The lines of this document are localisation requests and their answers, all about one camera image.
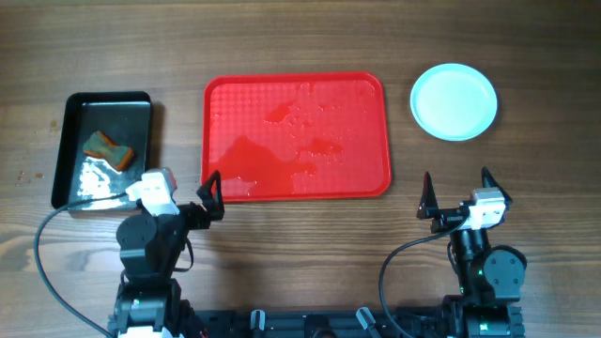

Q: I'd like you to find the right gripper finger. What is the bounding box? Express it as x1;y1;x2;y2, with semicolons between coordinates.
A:
416;172;439;220
481;166;513;205

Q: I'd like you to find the white plate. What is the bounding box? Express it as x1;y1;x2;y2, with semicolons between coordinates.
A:
409;63;499;142

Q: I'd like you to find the orange green sponge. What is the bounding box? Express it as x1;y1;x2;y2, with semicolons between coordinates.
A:
83;131;134;172

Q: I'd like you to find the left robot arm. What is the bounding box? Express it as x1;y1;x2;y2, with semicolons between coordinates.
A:
108;168;224;338

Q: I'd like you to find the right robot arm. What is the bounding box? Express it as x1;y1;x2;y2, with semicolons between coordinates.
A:
417;167;527;338

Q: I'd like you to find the red plastic tray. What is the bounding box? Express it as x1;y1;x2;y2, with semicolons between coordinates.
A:
201;71;392;203

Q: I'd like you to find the black rectangular water tray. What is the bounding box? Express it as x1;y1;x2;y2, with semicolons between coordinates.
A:
51;91;153;211

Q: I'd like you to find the right black cable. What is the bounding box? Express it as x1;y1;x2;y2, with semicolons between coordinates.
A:
378;216;470;338

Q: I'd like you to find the black cable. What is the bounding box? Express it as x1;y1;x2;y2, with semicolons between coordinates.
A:
33;192;142;338
378;216;470;338

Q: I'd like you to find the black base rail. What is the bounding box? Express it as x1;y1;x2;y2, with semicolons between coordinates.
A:
187;307;525;338

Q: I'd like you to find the left black cable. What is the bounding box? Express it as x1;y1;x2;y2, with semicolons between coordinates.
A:
33;192;142;338

